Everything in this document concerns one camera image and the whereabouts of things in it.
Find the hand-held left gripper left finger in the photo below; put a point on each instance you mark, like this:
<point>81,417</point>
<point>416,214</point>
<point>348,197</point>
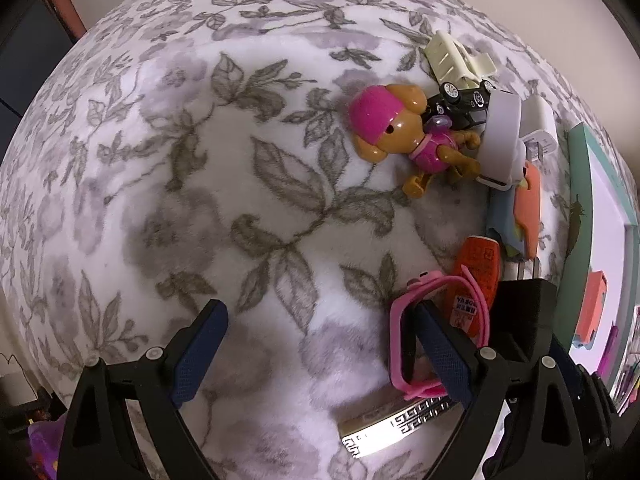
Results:
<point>200,355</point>

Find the orange and blue toy block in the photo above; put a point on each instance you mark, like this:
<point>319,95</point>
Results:
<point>592,310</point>
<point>529,205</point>

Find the purple plastic trinket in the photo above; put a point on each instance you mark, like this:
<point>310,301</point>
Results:
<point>611,355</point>

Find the dark blue cabinet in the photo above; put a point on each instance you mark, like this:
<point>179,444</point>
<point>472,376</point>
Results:
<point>20,70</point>

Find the orange red key fob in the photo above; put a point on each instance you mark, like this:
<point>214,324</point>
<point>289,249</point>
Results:
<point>475,265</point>

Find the white plug charger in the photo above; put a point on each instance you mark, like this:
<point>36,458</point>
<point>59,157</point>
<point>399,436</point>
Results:
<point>539,127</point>

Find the purple plastic bag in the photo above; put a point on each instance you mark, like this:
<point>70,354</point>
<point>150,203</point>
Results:
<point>42,442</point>

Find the cream hair claw clip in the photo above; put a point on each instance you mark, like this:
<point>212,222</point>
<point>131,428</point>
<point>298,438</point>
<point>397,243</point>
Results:
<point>452,57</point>

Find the teal box with white inside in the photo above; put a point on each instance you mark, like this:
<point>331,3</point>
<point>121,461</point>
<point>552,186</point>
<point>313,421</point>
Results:
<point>580,240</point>

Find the red brown board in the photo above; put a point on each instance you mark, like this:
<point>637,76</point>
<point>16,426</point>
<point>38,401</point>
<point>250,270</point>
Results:
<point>65,5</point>

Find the toy dog with pink hat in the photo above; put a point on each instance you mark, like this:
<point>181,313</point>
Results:
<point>375,115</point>

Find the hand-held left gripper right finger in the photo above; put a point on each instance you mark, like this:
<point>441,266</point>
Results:
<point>445,360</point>

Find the pink watch band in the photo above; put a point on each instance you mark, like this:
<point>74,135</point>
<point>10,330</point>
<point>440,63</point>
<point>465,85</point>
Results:
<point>400,340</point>

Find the floral grey white blanket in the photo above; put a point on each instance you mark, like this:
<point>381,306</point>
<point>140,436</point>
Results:
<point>200,160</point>

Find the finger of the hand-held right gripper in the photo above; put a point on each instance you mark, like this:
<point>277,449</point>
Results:
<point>525,310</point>

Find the black toy car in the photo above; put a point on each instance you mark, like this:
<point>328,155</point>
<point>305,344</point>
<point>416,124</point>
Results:
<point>462,100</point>

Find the silver patterned metal case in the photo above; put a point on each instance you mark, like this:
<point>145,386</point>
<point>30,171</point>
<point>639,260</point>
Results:
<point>390,427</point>

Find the white curved plastic band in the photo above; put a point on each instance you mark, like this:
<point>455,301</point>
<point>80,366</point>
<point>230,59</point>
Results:
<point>500,140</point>

